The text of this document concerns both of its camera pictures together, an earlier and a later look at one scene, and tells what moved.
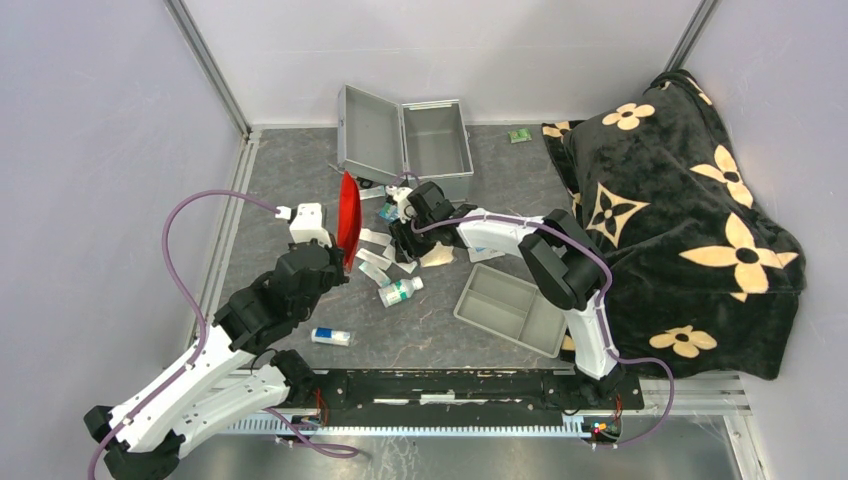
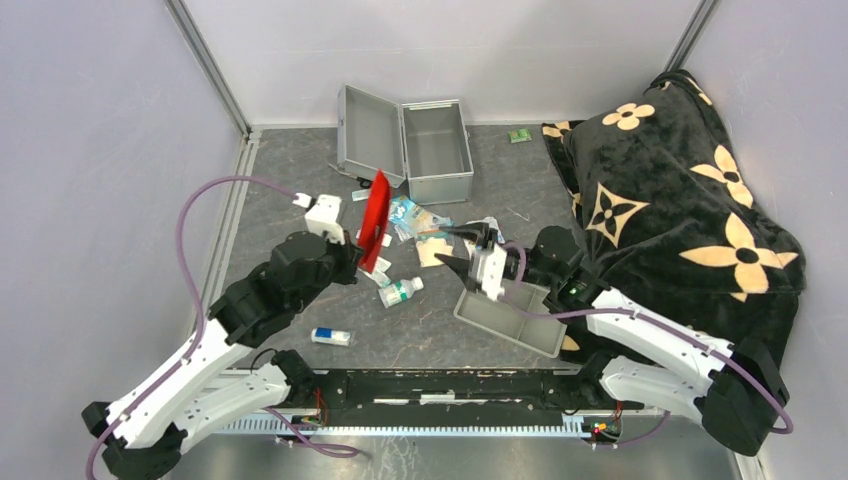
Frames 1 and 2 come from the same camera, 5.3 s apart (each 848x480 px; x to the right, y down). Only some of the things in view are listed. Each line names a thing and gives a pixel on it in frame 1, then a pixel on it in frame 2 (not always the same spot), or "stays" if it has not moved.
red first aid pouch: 349,219 → 376,216
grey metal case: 385,140 stays
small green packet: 520,135 stays
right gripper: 405,250 → 478,232
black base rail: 471,398 stays
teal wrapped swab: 379,275 stays
